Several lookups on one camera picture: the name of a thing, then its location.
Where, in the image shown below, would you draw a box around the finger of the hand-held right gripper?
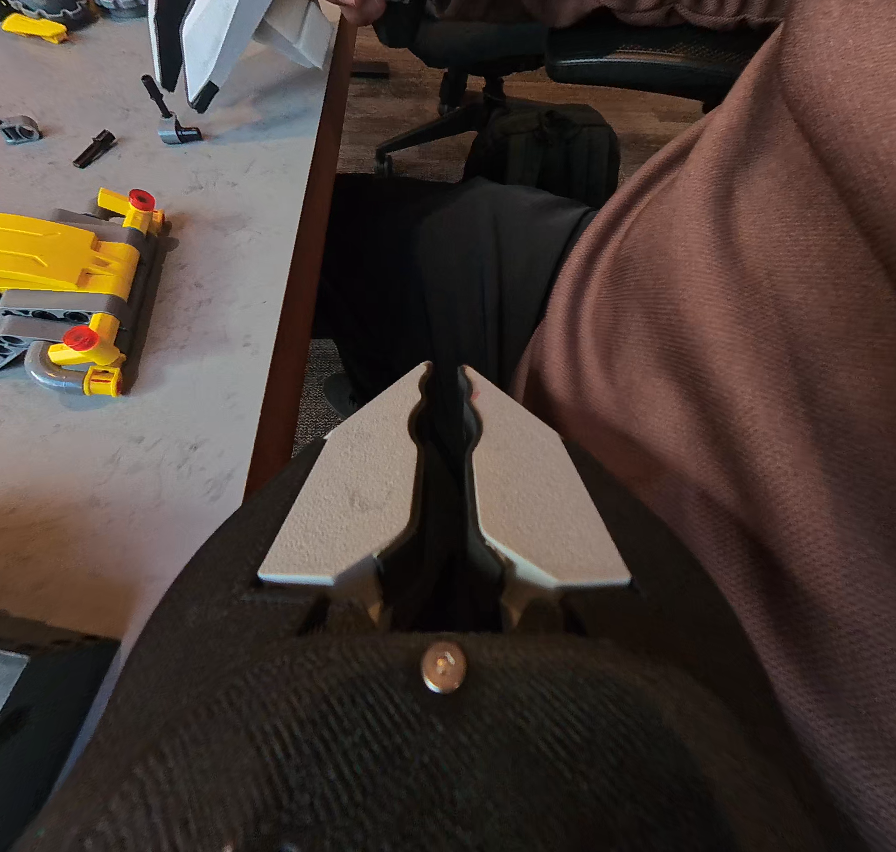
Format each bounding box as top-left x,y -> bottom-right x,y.
181,0 -> 281,114
148,0 -> 203,94

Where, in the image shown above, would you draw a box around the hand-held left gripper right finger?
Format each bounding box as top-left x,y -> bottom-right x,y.
458,364 -> 632,627

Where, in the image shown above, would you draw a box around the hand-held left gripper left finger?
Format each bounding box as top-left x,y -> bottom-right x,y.
258,360 -> 434,623

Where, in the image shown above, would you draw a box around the grey connector with black pins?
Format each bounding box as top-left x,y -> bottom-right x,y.
140,73 -> 205,147

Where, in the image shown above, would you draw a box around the yellow curved panel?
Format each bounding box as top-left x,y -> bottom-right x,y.
0,13 -> 71,45

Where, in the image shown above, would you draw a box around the single black pin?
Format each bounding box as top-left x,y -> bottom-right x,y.
72,128 -> 116,169

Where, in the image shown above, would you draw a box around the black office chair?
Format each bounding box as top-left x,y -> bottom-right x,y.
350,0 -> 778,179

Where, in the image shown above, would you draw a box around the person's brown shirt torso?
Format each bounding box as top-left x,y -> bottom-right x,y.
511,19 -> 896,852

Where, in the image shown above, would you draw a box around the person's black trousers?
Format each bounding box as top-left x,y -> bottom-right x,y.
315,173 -> 596,419

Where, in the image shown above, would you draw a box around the yellow grey toy hood assembly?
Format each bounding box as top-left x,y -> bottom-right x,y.
0,187 -> 168,398

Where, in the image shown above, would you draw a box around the black backpack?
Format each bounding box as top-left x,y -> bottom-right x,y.
465,106 -> 620,209

